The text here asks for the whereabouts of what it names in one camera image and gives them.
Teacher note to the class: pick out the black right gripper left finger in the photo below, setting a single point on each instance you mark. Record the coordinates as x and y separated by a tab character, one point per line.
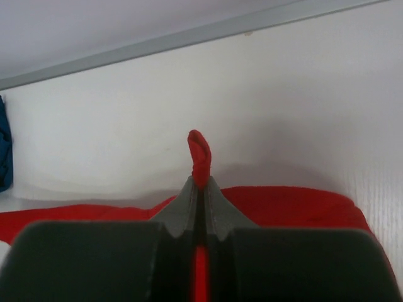
106	261

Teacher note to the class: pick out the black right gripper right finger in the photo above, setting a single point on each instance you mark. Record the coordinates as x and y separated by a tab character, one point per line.
247	262

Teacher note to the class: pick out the folded blue t shirt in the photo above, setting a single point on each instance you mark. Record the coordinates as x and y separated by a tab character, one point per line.
6	150

